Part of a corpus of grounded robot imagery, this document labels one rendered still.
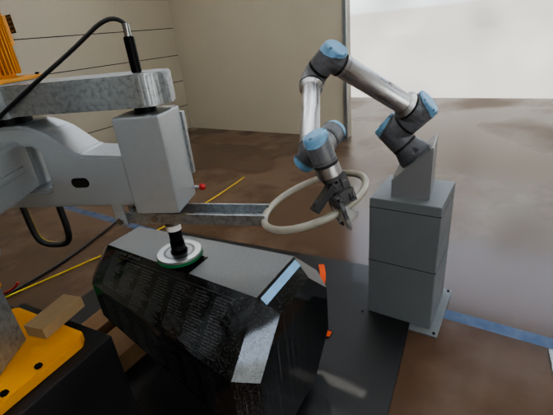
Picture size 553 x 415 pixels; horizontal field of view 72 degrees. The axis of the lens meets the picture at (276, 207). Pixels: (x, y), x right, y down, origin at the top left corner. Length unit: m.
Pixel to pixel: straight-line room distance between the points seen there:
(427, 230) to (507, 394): 0.91
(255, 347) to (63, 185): 1.08
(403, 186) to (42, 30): 5.96
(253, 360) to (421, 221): 1.20
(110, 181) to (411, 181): 1.53
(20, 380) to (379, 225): 1.83
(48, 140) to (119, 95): 0.40
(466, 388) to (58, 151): 2.27
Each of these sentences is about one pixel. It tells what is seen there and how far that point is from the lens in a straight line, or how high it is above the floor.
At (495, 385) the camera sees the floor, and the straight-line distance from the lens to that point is 2.46.
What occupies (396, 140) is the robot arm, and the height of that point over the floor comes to 1.16.
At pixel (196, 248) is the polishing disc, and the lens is 1.89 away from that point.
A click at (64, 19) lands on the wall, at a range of 7.26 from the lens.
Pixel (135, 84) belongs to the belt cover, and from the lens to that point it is 1.56.
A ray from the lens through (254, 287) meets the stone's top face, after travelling 1.63.
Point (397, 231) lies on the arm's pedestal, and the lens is 2.31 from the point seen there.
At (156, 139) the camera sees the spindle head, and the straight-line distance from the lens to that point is 1.57.
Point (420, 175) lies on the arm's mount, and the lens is 2.21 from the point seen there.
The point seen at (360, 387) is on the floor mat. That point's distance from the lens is 2.28.
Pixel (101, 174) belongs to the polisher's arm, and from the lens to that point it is 1.76.
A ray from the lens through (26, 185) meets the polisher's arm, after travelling 1.92.
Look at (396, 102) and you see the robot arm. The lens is 2.08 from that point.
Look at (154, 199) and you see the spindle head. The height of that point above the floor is 1.18.
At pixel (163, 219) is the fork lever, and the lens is 1.77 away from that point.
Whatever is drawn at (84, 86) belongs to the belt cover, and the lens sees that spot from 1.66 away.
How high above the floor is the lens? 1.78
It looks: 25 degrees down
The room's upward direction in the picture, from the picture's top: 6 degrees counter-clockwise
